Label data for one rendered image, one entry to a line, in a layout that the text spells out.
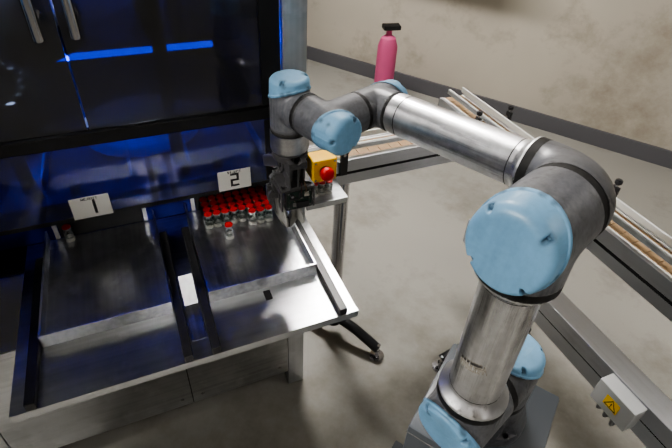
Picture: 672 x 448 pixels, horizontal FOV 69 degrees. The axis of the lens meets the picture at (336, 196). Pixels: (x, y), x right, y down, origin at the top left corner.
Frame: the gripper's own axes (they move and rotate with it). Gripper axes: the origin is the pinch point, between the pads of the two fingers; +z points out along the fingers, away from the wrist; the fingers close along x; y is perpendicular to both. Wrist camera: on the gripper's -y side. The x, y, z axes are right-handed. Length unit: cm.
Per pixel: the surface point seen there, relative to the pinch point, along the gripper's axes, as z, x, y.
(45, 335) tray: 14, -52, 3
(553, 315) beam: 52, 85, 15
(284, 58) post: -27.8, 7.3, -23.4
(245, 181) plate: 4.2, -4.0, -23.2
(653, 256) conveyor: 12, 87, 31
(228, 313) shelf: 17.0, -16.5, 7.1
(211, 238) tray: 16.8, -15.1, -18.5
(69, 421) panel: 84, -66, -23
